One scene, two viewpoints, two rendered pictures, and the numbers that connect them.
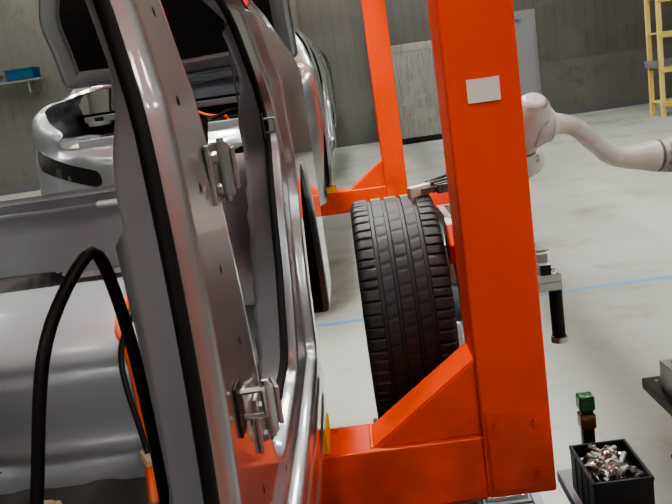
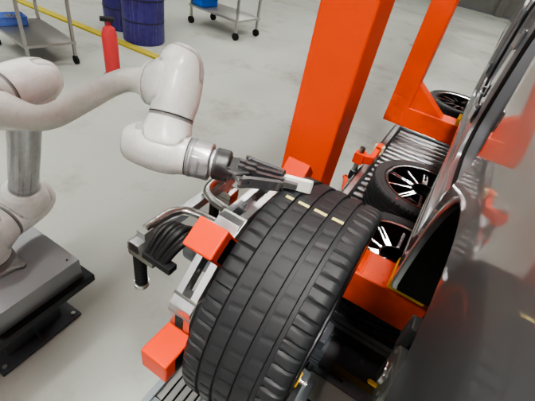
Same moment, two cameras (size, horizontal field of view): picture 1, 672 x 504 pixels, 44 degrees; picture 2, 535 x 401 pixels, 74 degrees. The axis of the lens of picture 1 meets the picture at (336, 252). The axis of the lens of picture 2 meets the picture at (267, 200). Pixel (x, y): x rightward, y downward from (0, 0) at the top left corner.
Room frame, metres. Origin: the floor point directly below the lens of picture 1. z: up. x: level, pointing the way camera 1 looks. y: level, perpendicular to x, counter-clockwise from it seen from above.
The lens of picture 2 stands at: (2.94, -0.06, 1.67)
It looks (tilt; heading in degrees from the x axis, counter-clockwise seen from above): 38 degrees down; 201
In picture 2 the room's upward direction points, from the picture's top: 13 degrees clockwise
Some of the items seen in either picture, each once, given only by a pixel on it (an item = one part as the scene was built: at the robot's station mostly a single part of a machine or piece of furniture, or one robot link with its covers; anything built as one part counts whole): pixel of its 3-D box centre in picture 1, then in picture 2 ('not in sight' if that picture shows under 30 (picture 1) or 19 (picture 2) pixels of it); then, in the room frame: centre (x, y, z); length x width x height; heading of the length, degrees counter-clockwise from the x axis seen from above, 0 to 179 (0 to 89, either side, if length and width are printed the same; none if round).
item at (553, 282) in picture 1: (543, 280); (223, 192); (2.14, -0.54, 0.93); 0.09 x 0.05 x 0.05; 88
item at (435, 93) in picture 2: not in sight; (454, 112); (-1.23, 0.18, 0.39); 0.66 x 0.66 x 0.24
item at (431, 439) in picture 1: (371, 431); (367, 260); (1.86, -0.02, 0.69); 0.52 x 0.17 x 0.35; 88
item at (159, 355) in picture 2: not in sight; (166, 350); (2.63, -0.35, 0.85); 0.09 x 0.08 x 0.07; 178
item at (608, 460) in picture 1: (610, 479); not in sight; (1.79, -0.57, 0.51); 0.20 x 0.14 x 0.13; 178
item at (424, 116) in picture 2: not in sight; (443, 115); (-0.07, 0.05, 0.69); 0.52 x 0.17 x 0.35; 88
